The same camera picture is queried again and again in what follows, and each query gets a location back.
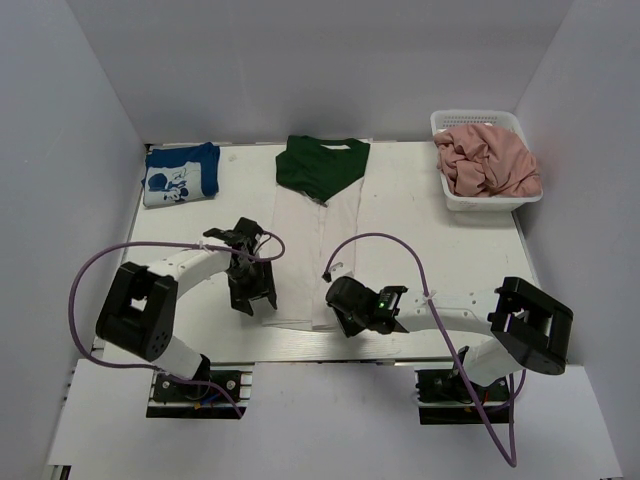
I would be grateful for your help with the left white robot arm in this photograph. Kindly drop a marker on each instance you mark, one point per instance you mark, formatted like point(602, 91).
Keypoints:
point(139, 311)

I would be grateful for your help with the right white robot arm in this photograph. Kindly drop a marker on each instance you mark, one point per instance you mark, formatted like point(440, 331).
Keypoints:
point(523, 327)

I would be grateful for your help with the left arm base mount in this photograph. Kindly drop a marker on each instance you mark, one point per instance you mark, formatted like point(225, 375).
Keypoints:
point(172, 400)

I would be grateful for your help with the pink t shirt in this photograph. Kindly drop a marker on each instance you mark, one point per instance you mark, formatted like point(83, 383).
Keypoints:
point(479, 160)

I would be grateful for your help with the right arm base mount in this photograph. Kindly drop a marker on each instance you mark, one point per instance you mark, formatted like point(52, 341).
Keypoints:
point(443, 399)

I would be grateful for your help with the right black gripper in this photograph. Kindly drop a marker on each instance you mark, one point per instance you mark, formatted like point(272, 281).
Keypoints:
point(349, 329)

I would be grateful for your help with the white and green t shirt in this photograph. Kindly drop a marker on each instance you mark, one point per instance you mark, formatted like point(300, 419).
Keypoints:
point(317, 200)

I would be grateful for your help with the folded blue white t shirt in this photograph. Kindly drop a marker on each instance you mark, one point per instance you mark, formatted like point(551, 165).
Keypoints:
point(180, 175)

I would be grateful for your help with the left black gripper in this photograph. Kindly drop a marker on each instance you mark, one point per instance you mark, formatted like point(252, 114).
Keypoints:
point(264, 287)

